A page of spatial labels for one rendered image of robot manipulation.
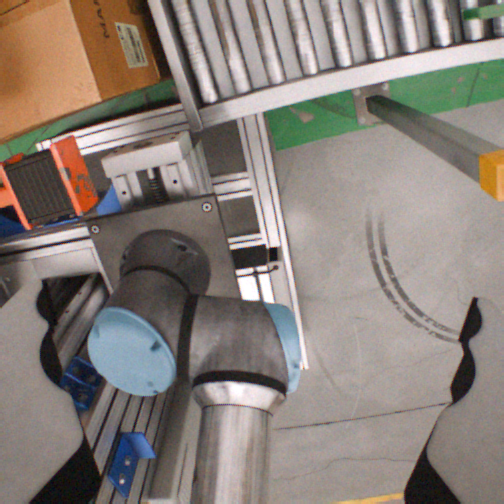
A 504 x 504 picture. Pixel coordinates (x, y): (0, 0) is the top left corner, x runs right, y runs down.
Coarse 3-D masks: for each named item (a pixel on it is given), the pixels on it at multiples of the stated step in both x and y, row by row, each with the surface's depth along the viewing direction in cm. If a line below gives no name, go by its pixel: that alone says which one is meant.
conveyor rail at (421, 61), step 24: (432, 48) 92; (456, 48) 85; (480, 48) 85; (336, 72) 90; (360, 72) 90; (384, 72) 89; (408, 72) 89; (240, 96) 95; (264, 96) 93; (288, 96) 93; (312, 96) 93; (216, 120) 97
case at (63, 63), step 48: (0, 0) 54; (48, 0) 54; (96, 0) 65; (0, 48) 58; (48, 48) 58; (96, 48) 62; (144, 48) 89; (0, 96) 62; (48, 96) 62; (96, 96) 62
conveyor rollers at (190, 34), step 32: (224, 0) 88; (256, 0) 87; (288, 0) 87; (320, 0) 88; (192, 32) 91; (224, 32) 91; (256, 32) 91; (416, 32) 88; (448, 32) 87; (480, 32) 87; (192, 64) 95
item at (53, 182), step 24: (72, 144) 43; (0, 168) 40; (24, 168) 40; (48, 168) 40; (72, 168) 42; (24, 192) 42; (48, 192) 42; (72, 192) 42; (24, 216) 43; (48, 216) 43
